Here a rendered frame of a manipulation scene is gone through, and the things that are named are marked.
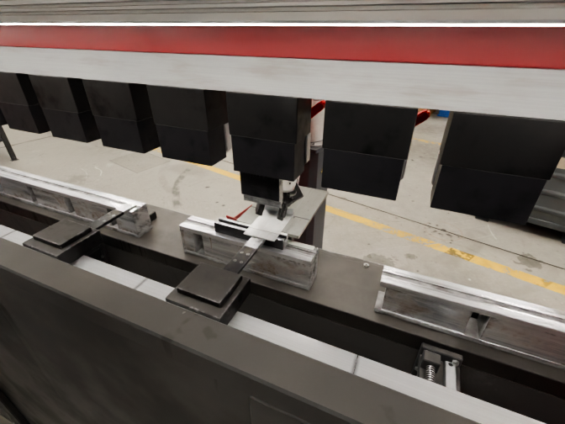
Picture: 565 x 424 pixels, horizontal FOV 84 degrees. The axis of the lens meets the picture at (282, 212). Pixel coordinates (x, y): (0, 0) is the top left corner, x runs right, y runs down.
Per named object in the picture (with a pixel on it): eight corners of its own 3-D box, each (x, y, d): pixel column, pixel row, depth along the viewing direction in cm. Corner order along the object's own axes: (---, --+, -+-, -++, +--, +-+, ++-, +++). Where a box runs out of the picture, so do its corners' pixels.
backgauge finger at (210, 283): (281, 249, 75) (281, 232, 73) (222, 333, 55) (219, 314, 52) (238, 237, 79) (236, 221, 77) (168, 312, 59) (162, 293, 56)
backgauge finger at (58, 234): (148, 213, 89) (145, 198, 87) (62, 269, 69) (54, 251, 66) (118, 204, 94) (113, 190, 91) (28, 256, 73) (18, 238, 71)
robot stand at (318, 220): (298, 283, 203) (303, 132, 151) (322, 296, 194) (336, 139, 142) (282, 300, 190) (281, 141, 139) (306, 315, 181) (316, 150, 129)
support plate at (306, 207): (328, 193, 98) (328, 191, 98) (298, 239, 78) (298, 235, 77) (277, 183, 105) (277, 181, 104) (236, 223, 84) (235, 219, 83)
